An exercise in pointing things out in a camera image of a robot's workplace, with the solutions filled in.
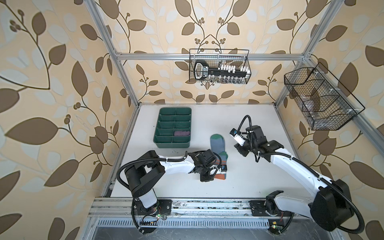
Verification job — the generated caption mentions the blue striped sock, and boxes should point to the blue striped sock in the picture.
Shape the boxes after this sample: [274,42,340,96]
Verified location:
[210,134,228,180]

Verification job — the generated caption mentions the purple sock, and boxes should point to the purple sock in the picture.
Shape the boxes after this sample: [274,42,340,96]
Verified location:
[174,131,191,137]

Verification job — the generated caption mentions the green divided tray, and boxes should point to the green divided tray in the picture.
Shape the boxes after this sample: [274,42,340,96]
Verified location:
[153,107,192,149]

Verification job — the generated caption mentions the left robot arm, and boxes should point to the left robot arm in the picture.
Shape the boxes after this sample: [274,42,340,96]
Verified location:
[116,149,227,213]

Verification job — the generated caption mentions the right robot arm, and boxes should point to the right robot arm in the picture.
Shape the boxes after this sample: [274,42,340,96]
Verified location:
[230,126,365,234]

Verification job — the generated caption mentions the black tool rack in basket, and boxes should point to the black tool rack in basket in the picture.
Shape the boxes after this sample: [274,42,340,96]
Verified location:
[193,60,251,80]

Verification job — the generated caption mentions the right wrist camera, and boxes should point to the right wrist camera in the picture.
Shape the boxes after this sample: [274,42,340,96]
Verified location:
[230,129,246,146]

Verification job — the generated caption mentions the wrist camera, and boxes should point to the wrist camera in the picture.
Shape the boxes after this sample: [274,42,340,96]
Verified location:
[230,129,246,146]
[217,165,227,175]

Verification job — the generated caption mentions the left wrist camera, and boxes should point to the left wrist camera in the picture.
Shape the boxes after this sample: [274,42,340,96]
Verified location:
[217,165,227,175]

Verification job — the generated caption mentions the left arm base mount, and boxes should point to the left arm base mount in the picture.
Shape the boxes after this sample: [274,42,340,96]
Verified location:
[133,198,173,216]

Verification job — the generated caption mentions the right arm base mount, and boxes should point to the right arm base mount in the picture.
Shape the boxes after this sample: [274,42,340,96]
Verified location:
[249,200,292,218]

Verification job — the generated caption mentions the side wire basket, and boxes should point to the side wire basket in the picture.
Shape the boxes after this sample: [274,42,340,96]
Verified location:
[284,62,366,131]

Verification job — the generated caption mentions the back wire basket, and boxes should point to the back wire basket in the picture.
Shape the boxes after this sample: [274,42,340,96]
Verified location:
[189,48,252,85]

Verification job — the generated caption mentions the aluminium front rail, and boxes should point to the aluminium front rail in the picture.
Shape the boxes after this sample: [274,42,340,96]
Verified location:
[88,197,337,219]

